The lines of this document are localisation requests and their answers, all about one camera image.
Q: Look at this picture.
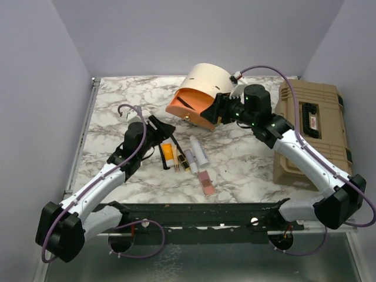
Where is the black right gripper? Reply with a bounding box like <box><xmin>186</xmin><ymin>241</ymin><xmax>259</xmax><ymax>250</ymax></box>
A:
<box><xmin>200</xmin><ymin>91</ymin><xmax>257</xmax><ymax>127</ymax></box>

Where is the cream round drawer organizer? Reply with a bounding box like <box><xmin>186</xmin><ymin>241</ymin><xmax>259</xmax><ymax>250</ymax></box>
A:
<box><xmin>176</xmin><ymin>63</ymin><xmax>233</xmax><ymax>98</ymax></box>

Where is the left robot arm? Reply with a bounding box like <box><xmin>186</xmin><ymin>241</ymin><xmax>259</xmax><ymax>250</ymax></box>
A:
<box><xmin>35</xmin><ymin>115</ymin><xmax>176</xmax><ymax>263</ymax></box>

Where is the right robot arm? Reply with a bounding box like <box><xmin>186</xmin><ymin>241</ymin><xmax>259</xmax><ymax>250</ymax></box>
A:
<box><xmin>200</xmin><ymin>84</ymin><xmax>366</xmax><ymax>230</ymax></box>

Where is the angled black makeup brush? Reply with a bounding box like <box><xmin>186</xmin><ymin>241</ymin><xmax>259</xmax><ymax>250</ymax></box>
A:
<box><xmin>170</xmin><ymin>135</ymin><xmax>186</xmax><ymax>157</ymax></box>

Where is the orange sunscreen tube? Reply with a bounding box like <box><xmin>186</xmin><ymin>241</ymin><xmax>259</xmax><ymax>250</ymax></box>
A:
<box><xmin>161</xmin><ymin>143</ymin><xmax>175</xmax><ymax>167</ymax></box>

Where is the gold cream tube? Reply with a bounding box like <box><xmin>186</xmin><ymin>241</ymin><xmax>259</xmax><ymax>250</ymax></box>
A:
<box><xmin>172</xmin><ymin>145</ymin><xmax>180</xmax><ymax>172</ymax></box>

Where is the white blue tube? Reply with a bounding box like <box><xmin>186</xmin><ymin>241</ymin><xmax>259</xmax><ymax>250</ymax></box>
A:
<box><xmin>190</xmin><ymin>135</ymin><xmax>209</xmax><ymax>168</ymax></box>

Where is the black gold lipstick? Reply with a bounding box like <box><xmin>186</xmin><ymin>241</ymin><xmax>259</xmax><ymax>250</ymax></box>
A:
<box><xmin>177</xmin><ymin>155</ymin><xmax>190</xmax><ymax>171</ymax></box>

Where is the lavender white bottle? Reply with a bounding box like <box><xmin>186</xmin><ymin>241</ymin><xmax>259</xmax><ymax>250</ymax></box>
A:
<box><xmin>184</xmin><ymin>149</ymin><xmax>199</xmax><ymax>174</ymax></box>

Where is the rose gold eyeshadow palette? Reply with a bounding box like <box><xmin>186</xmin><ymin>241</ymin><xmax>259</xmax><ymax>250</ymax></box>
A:
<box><xmin>197</xmin><ymin>170</ymin><xmax>216</xmax><ymax>196</ymax></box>

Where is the tan plastic tool case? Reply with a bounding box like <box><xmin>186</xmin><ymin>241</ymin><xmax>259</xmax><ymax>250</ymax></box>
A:
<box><xmin>273</xmin><ymin>80</ymin><xmax>353</xmax><ymax>190</ymax></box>

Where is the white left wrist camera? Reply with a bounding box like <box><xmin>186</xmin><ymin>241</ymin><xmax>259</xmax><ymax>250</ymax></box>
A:
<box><xmin>124</xmin><ymin>109</ymin><xmax>142</xmax><ymax>124</ymax></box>

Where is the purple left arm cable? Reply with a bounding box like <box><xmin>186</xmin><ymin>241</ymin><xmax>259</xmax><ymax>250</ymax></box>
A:
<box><xmin>42</xmin><ymin>104</ymin><xmax>165</xmax><ymax>264</ymax></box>

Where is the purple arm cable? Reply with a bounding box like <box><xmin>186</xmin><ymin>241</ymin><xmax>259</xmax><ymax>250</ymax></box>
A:
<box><xmin>42</xmin><ymin>104</ymin><xmax>165</xmax><ymax>264</ymax></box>
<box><xmin>239</xmin><ymin>65</ymin><xmax>376</xmax><ymax>256</ymax></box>

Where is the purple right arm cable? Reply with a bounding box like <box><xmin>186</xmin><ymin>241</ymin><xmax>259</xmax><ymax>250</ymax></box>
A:
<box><xmin>239</xmin><ymin>65</ymin><xmax>376</xmax><ymax>256</ymax></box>

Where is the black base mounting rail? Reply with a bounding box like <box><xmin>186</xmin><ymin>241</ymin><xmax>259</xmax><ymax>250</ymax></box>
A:
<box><xmin>105</xmin><ymin>201</ymin><xmax>304</xmax><ymax>245</ymax></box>

